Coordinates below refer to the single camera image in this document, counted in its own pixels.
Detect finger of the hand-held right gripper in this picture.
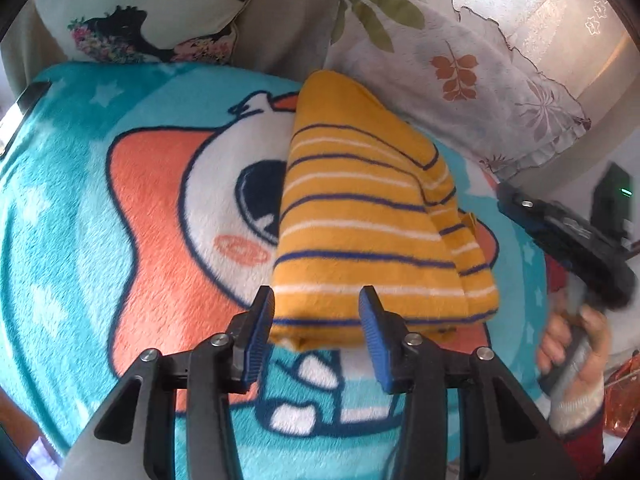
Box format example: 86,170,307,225
496,181,557,250

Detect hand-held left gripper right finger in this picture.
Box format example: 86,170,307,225
357,285,583,480

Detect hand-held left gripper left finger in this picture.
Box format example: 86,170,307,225
60,285,277,480

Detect yellow striped knit sweater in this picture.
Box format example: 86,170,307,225
269,70,501,352

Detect person's right forearm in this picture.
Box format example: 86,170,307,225
549,379,609,480

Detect person's right hand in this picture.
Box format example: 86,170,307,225
536,305,612,411

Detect orange shiny wrapper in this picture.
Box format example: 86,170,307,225
602,354,640,437

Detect leaf printed ruffled pillow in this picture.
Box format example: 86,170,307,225
324,0,594,181

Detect teal cartoon printed blanket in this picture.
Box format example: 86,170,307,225
0,62,557,480

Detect beige sofa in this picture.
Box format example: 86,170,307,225
0,0,640,188

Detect black smartphone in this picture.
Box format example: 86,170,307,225
0,80,52,159

